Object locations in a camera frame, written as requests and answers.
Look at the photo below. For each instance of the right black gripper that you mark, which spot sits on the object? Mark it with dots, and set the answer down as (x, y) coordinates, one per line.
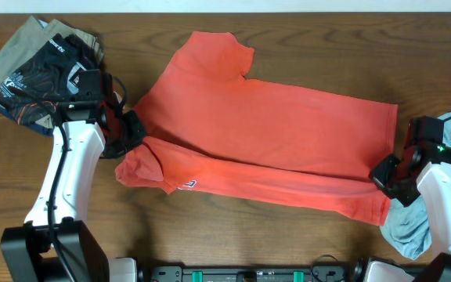
(377, 175)

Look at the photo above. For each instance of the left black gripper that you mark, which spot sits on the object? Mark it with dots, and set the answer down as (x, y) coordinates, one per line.
(138, 133)

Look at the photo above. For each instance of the red t-shirt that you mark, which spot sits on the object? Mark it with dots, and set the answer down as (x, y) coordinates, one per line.
(212, 129)

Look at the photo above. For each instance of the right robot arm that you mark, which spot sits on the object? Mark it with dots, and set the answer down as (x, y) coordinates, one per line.
(423, 170)

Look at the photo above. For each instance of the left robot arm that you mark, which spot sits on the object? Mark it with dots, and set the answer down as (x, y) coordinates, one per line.
(54, 242)

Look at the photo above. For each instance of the light blue t-shirt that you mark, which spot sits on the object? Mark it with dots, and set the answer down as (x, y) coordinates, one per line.
(406, 229)

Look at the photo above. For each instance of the navy folded garment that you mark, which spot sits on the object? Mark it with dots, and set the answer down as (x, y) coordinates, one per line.
(37, 128)

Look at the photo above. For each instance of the black patterned folded shirt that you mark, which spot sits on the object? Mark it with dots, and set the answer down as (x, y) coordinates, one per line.
(50, 76)

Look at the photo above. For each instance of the khaki folded garment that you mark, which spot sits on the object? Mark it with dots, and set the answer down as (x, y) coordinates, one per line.
(30, 37)

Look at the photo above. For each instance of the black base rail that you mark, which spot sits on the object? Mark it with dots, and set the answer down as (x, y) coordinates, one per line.
(324, 273)

